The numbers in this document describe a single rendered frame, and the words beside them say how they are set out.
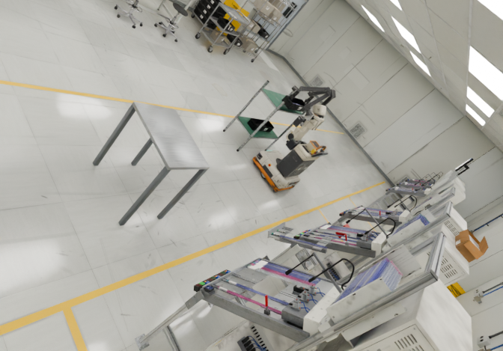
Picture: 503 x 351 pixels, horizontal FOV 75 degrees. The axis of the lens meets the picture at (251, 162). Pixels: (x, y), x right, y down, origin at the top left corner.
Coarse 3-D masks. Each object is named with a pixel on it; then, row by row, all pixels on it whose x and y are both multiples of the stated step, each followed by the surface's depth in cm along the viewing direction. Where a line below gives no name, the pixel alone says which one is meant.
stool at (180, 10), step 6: (174, 6) 604; (180, 6) 626; (180, 12) 607; (186, 12) 627; (168, 18) 637; (174, 18) 626; (156, 24) 624; (162, 24) 645; (168, 30) 638; (174, 36) 642
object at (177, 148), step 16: (128, 112) 273; (144, 112) 269; (160, 112) 285; (176, 112) 303; (160, 128) 269; (176, 128) 285; (144, 144) 325; (160, 144) 254; (176, 144) 268; (192, 144) 285; (96, 160) 300; (176, 160) 254; (192, 160) 269; (160, 176) 249; (144, 192) 259
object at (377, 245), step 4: (388, 232) 321; (380, 236) 304; (384, 236) 304; (376, 240) 291; (380, 240) 291; (384, 240) 292; (372, 244) 285; (376, 244) 283; (380, 244) 281; (384, 244) 293; (372, 248) 285; (376, 248) 283; (380, 248) 281; (376, 252) 284; (380, 252) 281; (376, 256) 284
